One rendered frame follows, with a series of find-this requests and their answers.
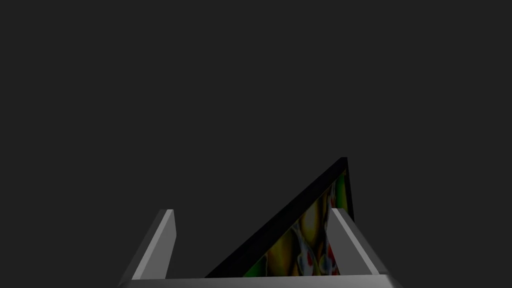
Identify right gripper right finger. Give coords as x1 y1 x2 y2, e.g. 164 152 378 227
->
325 207 391 277

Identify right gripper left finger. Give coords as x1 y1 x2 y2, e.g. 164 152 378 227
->
119 208 177 283

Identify colourful picture in black frame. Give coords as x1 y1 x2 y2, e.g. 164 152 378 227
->
204 156 355 279

